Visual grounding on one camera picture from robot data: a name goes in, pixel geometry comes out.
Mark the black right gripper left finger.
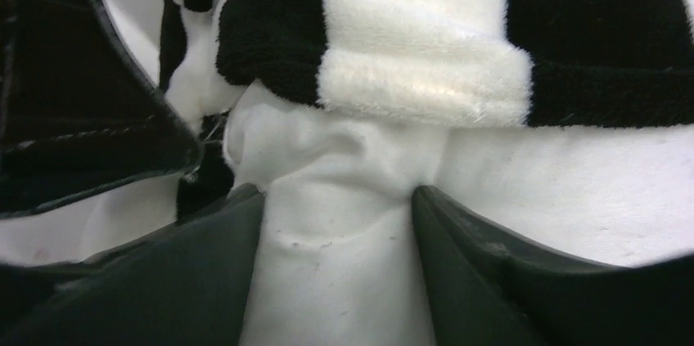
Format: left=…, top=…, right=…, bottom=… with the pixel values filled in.
left=1, top=185, right=264, bottom=345

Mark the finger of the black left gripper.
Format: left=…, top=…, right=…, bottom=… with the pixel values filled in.
left=1, top=0, right=202, bottom=218

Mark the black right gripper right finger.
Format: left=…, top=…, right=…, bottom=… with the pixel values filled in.
left=412, top=186, right=693, bottom=345

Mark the white pillow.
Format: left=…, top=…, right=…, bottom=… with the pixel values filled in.
left=1, top=84, right=693, bottom=345

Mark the black white striped pillowcase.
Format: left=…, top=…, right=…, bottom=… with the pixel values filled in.
left=159, top=0, right=693, bottom=130

